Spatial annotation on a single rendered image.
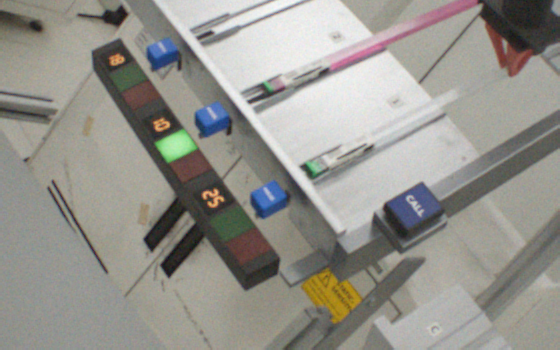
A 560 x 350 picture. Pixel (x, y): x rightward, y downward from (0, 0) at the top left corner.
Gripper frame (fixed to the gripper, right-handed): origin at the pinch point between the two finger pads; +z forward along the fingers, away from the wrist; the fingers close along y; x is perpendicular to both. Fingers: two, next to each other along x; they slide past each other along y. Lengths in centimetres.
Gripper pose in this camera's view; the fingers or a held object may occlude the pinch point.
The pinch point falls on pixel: (510, 66)
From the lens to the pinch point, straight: 114.2
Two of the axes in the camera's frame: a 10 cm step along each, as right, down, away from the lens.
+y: -5.6, -6.7, 4.9
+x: -8.3, 4.2, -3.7
